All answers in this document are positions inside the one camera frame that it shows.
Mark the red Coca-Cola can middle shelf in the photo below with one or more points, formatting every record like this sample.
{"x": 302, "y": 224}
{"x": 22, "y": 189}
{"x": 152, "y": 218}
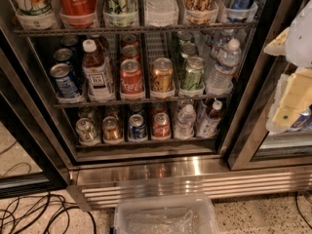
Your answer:
{"x": 131, "y": 77}

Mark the water bottle bottom shelf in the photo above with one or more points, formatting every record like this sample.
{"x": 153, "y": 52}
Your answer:
{"x": 184, "y": 124}

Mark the green can middle shelf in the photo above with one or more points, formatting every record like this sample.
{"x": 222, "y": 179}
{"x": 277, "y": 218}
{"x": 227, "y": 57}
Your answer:
{"x": 193, "y": 73}

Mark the blue Pepsi can bottom shelf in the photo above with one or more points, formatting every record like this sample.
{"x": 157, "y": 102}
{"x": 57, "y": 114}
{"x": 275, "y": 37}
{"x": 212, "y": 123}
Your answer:
{"x": 137, "y": 128}

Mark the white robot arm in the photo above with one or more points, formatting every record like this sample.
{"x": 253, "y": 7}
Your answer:
{"x": 299, "y": 40}

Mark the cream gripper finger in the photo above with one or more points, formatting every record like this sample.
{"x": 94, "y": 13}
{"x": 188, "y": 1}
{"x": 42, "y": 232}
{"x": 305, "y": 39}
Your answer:
{"x": 293, "y": 95}
{"x": 277, "y": 47}

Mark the green can bottom shelf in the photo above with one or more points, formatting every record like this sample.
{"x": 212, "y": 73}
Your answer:
{"x": 86, "y": 130}

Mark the fridge glass door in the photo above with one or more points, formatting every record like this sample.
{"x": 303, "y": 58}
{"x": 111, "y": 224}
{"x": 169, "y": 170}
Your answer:
{"x": 248, "y": 144}
{"x": 29, "y": 163}

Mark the brown iced tea bottle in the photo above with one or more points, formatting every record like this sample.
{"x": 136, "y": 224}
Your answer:
{"x": 96, "y": 70}

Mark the stainless fridge base grille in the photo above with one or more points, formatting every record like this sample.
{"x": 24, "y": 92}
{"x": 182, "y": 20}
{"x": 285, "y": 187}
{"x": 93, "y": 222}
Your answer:
{"x": 103, "y": 187}

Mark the gold can shelf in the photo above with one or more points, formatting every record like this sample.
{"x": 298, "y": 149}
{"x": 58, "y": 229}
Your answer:
{"x": 111, "y": 128}
{"x": 162, "y": 75}

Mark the wire shelf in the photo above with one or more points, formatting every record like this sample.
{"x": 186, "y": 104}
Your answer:
{"x": 143, "y": 100}
{"x": 134, "y": 29}

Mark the red can bottom shelf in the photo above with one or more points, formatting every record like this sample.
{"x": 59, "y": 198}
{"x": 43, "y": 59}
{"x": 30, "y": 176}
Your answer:
{"x": 161, "y": 125}

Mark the top wire shelf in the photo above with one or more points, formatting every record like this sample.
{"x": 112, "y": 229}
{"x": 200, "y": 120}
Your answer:
{"x": 134, "y": 29}

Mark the gold can middle shelf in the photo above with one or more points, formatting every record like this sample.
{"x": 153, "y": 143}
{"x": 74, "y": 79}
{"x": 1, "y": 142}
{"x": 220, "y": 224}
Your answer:
{"x": 162, "y": 75}

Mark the clear plastic bin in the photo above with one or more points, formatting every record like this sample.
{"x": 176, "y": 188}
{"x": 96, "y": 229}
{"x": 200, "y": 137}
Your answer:
{"x": 175, "y": 214}

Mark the middle wire shelf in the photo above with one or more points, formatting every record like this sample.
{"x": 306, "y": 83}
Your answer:
{"x": 143, "y": 100}

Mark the blue Pepsi can middle shelf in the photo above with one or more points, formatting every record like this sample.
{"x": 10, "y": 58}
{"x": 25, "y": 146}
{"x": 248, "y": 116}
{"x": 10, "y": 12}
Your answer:
{"x": 65, "y": 80}

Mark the tea bottle bottom shelf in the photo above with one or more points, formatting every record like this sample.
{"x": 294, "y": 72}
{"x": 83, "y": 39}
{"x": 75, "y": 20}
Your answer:
{"x": 207, "y": 127}

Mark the left fridge glass door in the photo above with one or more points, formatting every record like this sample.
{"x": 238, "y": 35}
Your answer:
{"x": 29, "y": 163}

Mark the right fridge glass door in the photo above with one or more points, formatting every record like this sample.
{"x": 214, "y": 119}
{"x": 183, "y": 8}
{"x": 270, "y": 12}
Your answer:
{"x": 248, "y": 144}

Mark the blue pepsi can shelf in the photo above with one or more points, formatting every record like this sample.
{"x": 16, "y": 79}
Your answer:
{"x": 137, "y": 128}
{"x": 65, "y": 80}

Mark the gold can bottom shelf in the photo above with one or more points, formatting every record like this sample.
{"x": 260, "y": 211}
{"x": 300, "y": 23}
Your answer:
{"x": 111, "y": 128}

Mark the water bottle middle shelf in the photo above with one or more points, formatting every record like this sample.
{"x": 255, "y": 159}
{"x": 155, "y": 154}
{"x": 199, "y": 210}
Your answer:
{"x": 226, "y": 63}

